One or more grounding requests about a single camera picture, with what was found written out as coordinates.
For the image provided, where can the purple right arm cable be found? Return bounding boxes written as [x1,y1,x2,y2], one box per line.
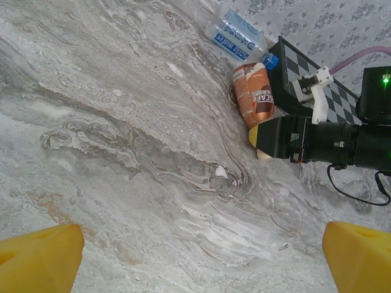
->
[331,45,391,76]

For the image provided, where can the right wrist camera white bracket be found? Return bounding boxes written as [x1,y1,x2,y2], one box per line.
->
[291,66,334,125]

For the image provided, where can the thin black cable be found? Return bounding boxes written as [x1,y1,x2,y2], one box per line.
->
[326,163,391,206]

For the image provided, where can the black grey checkerboard panel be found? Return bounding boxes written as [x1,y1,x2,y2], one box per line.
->
[268,35,367,126]

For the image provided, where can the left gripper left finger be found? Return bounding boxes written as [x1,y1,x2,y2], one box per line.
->
[0,223,86,293]

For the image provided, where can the brown coffee drink bottle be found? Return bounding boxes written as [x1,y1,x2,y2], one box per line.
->
[232,62,276,162]

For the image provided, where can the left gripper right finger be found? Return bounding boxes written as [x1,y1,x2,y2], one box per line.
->
[322,221,391,293]

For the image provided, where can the clear soda water bottle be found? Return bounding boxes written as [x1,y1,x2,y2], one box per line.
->
[203,7,279,71]

